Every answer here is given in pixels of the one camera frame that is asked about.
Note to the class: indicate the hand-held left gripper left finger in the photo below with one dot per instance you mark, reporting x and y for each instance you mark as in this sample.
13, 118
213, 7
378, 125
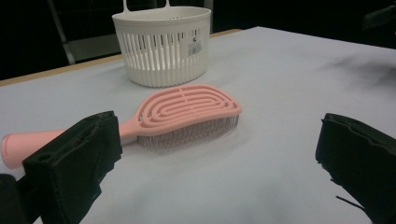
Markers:
68, 161

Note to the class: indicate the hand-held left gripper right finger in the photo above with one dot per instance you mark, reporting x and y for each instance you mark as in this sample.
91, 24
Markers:
361, 155

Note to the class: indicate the pink striped spiral object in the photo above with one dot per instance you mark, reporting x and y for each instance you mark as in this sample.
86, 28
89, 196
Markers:
186, 105

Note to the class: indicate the white slotted plastic basket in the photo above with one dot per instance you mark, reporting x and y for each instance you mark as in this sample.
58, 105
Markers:
162, 62

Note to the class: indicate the light grey table mat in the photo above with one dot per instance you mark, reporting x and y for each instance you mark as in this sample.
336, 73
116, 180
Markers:
249, 174

